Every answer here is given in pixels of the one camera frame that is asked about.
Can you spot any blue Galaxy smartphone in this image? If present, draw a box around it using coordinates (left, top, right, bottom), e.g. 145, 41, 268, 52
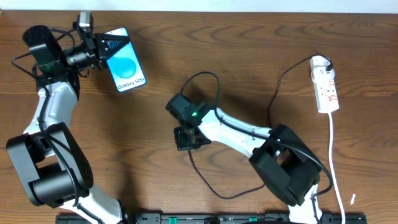
106, 27, 147, 92

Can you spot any black USB charging cable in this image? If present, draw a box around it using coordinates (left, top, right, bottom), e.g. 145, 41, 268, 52
186, 54, 333, 200

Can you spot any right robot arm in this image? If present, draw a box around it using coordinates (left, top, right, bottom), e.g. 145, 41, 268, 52
165, 94, 322, 223

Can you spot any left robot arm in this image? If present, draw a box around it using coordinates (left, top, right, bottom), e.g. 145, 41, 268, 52
6, 24, 133, 223

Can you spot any white USB charger plug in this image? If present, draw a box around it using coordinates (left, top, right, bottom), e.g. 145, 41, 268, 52
310, 55, 333, 76

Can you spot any white power strip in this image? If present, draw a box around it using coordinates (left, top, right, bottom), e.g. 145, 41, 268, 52
311, 67, 340, 114

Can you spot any small white paper scrap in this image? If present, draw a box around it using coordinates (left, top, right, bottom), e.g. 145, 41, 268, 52
350, 194, 356, 205

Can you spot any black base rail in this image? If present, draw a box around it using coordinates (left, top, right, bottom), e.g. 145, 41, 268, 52
55, 213, 368, 224

